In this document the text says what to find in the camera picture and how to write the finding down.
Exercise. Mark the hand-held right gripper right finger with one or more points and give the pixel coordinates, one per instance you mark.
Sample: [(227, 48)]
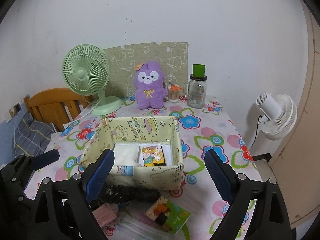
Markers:
[(217, 172)]

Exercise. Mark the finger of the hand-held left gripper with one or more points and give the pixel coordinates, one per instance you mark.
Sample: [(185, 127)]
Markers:
[(46, 158)]

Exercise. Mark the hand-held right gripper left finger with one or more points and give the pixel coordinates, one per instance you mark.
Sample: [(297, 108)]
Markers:
[(103, 170)]

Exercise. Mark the black plastic bag roll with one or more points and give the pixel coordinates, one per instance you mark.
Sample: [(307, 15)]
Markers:
[(135, 193)]

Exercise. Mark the pink small box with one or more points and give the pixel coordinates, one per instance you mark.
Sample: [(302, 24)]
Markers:
[(105, 215)]

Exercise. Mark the yellow printed fabric storage box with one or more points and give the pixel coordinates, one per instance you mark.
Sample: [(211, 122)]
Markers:
[(147, 127)]

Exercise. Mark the green colourful booklet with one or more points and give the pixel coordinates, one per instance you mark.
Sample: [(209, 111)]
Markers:
[(170, 215)]

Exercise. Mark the white tissue pack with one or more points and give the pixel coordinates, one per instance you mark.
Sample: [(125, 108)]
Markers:
[(126, 153)]

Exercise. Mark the grey plaid pillow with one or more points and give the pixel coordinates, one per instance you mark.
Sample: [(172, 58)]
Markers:
[(32, 132)]

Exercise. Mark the blue bed sheet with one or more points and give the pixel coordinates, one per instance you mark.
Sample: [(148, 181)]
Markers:
[(6, 137)]

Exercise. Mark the colourful cartoon card box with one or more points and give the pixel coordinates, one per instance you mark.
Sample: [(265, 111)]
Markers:
[(153, 156)]

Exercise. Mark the wooden headboard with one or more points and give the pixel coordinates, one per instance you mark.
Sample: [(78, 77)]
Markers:
[(50, 105)]

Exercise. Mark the clear plastic pack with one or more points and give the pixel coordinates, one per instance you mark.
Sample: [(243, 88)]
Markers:
[(140, 227)]

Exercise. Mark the glass jar mug green lid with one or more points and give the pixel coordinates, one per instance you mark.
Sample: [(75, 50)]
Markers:
[(196, 92)]

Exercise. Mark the white standing fan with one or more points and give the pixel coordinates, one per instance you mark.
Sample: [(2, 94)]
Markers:
[(280, 117)]

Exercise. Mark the beige cabinet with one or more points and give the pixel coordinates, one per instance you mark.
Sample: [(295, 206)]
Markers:
[(300, 155)]

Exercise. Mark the cotton swab jar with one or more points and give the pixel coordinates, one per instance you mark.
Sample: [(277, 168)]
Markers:
[(173, 96)]

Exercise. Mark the green desk fan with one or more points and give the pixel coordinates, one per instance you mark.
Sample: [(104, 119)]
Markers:
[(82, 73)]

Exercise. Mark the purple plush toy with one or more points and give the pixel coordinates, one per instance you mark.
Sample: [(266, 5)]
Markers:
[(150, 90)]

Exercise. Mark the orange scissors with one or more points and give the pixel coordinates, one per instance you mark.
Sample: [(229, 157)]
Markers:
[(175, 88)]

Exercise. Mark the wall socket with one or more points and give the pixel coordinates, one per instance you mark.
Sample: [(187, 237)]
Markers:
[(17, 108)]

